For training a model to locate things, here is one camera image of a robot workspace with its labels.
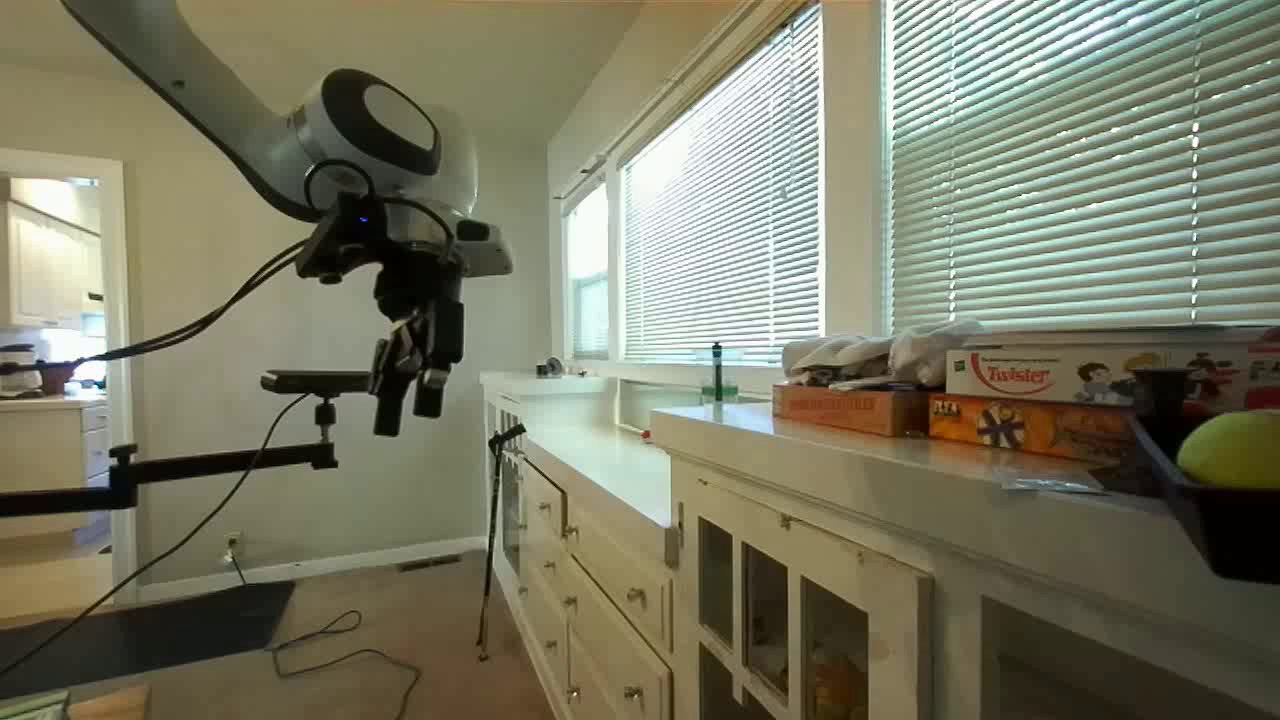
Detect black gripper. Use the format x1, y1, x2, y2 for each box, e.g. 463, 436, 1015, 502
369, 246, 474, 440

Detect clear plastic cup green band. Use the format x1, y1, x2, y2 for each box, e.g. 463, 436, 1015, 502
696, 346, 746, 405

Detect white printed game box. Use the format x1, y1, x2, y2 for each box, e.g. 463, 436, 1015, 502
940, 331, 1280, 416

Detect black thin stand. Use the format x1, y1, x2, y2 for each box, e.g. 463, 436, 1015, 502
474, 420, 532, 665

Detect low white drawer cabinet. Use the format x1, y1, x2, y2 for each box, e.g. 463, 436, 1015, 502
476, 372, 690, 720

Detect dark kitchen bowl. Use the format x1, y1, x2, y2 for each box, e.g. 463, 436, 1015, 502
36, 355, 88, 400

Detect narrow white window blinds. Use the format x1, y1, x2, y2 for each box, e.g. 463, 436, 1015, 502
618, 2, 830, 368

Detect black floor mat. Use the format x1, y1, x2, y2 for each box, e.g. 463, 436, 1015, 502
0, 579, 300, 705

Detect wooden table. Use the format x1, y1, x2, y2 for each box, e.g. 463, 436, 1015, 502
0, 678, 152, 720

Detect tall white glass-door cabinet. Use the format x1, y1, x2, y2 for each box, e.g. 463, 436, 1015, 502
654, 400, 1280, 720

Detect wide white window blinds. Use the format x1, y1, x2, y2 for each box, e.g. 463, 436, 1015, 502
880, 0, 1280, 337

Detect black tray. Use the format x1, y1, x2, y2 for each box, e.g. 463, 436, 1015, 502
1130, 368, 1280, 586

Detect yellow-green ball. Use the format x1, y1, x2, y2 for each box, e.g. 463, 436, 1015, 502
1173, 405, 1280, 491

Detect black stereo camera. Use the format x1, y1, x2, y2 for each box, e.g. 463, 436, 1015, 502
257, 368, 381, 400

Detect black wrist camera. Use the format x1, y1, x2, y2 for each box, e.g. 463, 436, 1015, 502
292, 195, 391, 286

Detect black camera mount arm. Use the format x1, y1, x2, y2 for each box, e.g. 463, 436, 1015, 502
0, 396, 343, 520

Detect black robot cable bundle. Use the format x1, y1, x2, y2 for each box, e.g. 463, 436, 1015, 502
36, 235, 317, 372

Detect black camera cable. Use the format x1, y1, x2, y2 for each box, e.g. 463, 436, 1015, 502
0, 390, 317, 684

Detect black floor cable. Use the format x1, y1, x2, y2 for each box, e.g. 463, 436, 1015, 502
216, 530, 429, 720

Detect cream kitchen wall cabinet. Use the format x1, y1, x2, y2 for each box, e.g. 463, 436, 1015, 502
0, 174, 109, 331

